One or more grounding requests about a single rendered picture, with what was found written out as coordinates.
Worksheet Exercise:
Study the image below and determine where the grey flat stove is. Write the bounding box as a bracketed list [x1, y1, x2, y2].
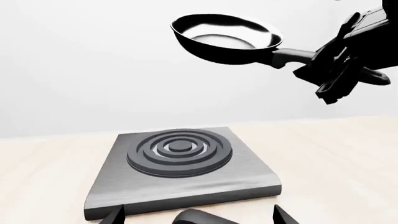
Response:
[84, 126, 282, 222]

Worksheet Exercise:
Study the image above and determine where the dark ring stove burner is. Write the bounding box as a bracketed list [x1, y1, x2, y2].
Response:
[126, 128, 233, 177]

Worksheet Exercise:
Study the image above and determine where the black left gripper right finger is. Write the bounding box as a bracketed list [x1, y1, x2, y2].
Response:
[273, 203, 301, 224]

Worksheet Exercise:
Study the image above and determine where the black rounded stove knob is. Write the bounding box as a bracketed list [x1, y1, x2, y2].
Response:
[171, 208, 238, 224]

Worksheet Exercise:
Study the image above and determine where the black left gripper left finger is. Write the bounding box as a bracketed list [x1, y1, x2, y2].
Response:
[98, 205, 126, 224]

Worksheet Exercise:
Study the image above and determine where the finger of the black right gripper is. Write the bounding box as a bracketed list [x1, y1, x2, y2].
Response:
[293, 12, 361, 84]
[315, 47, 364, 105]

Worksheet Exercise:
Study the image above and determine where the black frying pan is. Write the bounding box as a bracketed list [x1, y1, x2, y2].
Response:
[170, 13, 392, 86]

